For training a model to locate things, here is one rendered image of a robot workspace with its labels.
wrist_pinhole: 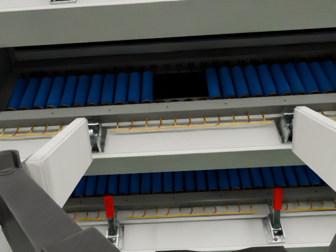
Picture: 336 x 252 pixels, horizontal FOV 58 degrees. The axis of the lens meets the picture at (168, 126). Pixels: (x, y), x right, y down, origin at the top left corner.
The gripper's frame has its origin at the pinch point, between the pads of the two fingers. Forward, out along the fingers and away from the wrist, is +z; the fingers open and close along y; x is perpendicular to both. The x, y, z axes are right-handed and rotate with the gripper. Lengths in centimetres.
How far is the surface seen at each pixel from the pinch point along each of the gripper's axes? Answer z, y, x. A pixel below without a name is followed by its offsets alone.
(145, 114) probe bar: 24.1, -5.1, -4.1
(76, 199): 30.5, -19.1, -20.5
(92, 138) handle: 20.5, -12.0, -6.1
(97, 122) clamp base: 22.5, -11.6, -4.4
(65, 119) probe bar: 24.1, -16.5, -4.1
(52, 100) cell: 27.2, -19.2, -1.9
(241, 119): 24.4, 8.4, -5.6
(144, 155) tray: 20.6, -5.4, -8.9
